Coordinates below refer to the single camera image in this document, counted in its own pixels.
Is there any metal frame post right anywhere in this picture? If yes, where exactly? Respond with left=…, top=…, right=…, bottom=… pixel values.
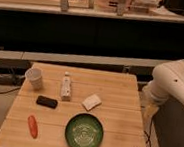
left=116, top=0, right=126, bottom=16

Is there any orange carrot toy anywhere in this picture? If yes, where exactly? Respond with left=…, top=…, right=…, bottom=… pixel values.
left=27, top=115, right=38, bottom=139

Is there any black cable right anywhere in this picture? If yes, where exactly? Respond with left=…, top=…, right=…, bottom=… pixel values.
left=141, top=113, right=159, bottom=147

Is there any white plastic bottle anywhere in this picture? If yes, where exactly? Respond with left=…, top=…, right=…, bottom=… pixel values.
left=60, top=72, right=71, bottom=101

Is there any white paper cup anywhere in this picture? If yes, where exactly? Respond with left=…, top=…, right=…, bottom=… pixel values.
left=25, top=68, right=43, bottom=90

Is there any green ceramic bowl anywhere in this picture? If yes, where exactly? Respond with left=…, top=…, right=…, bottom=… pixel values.
left=64, top=113, right=104, bottom=147

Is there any black rectangular case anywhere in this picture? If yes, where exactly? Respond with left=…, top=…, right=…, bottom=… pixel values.
left=37, top=96, right=58, bottom=109

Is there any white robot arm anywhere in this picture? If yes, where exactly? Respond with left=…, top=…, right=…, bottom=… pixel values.
left=143, top=59, right=184, bottom=105

